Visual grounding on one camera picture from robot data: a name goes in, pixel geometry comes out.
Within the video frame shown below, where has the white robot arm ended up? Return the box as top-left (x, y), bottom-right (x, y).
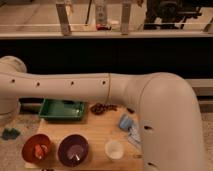
top-left (0, 56), bottom-right (206, 171)

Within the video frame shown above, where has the purple bowl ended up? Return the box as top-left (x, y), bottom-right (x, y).
top-left (57, 134), bottom-right (89, 167)

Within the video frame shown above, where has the red bowl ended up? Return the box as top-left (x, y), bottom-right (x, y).
top-left (22, 134), bottom-right (51, 164)

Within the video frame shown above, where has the white cup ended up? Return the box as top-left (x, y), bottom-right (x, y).
top-left (105, 140), bottom-right (124, 161)

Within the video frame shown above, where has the green plastic tray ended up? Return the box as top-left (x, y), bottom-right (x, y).
top-left (39, 99), bottom-right (86, 121)

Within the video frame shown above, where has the blue white cloth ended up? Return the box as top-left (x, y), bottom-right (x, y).
top-left (127, 122), bottom-right (141, 149)

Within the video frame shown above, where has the metal frame post right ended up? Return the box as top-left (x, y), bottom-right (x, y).
top-left (121, 1), bottom-right (131, 35)

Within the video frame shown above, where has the metal frame post left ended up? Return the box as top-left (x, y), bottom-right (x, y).
top-left (56, 2), bottom-right (71, 36)

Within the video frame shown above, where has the black machine in background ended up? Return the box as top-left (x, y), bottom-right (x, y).
top-left (143, 0), bottom-right (202, 30)

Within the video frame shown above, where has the metal frame post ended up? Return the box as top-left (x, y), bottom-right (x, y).
top-left (121, 1), bottom-right (131, 35)
top-left (56, 2), bottom-right (71, 36)

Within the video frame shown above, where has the orange object in red bowl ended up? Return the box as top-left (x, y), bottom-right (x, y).
top-left (34, 144), bottom-right (47, 160)

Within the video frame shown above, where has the dark grape bunch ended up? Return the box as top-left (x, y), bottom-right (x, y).
top-left (90, 103), bottom-right (117, 115)

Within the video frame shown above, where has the blue sponge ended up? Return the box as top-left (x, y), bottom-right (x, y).
top-left (119, 114), bottom-right (133, 131)

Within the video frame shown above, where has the wooden board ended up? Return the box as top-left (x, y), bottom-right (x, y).
top-left (25, 108), bottom-right (143, 171)

